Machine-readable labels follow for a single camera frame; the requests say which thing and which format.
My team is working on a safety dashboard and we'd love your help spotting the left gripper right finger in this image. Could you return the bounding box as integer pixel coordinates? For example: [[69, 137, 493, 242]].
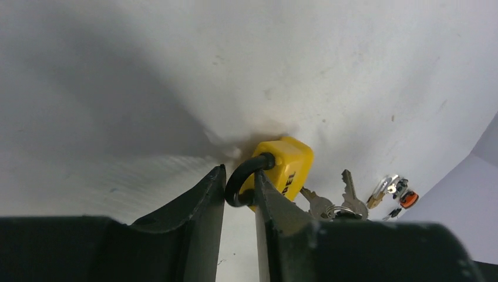
[[254, 171, 484, 281]]

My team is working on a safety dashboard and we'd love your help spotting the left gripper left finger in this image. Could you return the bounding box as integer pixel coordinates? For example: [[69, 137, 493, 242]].
[[1, 165, 226, 281]]

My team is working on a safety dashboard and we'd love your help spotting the yellow padlock key bunch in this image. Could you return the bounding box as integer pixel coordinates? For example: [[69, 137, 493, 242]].
[[300, 169, 369, 221]]

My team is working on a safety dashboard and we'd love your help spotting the yellow padlock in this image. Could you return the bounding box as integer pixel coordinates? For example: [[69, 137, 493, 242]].
[[225, 136, 314, 209]]

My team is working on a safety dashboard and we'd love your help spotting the brass padlock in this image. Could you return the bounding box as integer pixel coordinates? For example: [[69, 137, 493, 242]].
[[366, 174, 401, 209]]

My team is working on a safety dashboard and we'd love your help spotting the orange padlock key bunch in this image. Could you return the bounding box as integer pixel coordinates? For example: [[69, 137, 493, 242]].
[[382, 207, 403, 221]]

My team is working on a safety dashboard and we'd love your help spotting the orange padlock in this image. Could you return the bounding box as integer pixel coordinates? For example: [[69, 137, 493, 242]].
[[399, 190, 419, 209]]

